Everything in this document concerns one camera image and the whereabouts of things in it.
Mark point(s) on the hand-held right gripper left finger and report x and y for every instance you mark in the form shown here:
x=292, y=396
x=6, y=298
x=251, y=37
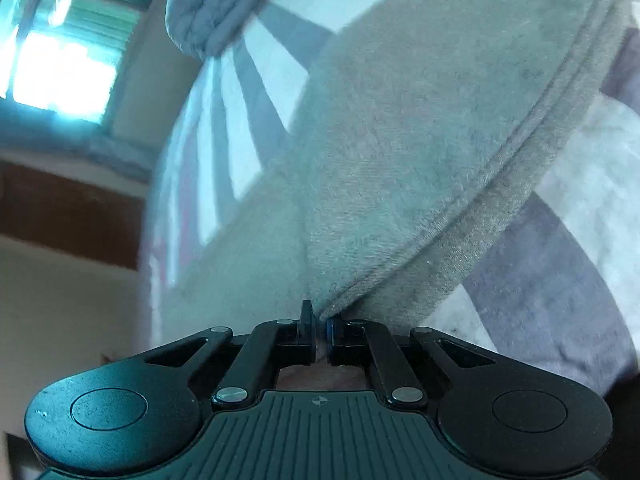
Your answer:
x=305, y=332

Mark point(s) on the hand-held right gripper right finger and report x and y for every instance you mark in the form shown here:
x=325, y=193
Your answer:
x=331, y=334

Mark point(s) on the grey fleece pants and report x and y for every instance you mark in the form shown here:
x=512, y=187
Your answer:
x=400, y=160

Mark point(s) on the striped bedsheet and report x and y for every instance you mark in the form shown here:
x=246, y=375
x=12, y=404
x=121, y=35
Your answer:
x=540, y=270

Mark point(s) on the brown wooden door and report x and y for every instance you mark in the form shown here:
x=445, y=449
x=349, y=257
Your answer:
x=65, y=215

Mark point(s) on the grey-blue curtain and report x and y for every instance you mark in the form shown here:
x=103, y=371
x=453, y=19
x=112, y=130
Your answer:
x=100, y=152

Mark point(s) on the folded blue duvet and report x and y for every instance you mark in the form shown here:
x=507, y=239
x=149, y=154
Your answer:
x=210, y=5

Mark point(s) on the sliding glass window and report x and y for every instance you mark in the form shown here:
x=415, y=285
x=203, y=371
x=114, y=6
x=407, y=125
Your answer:
x=60, y=75

